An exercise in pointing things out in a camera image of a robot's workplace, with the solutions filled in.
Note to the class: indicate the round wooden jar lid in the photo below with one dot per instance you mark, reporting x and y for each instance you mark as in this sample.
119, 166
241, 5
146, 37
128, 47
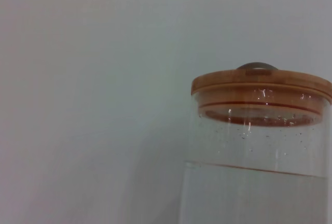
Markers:
256, 84

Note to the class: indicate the clear glass water dispenser jar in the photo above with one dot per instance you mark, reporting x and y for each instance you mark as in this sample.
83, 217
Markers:
254, 182

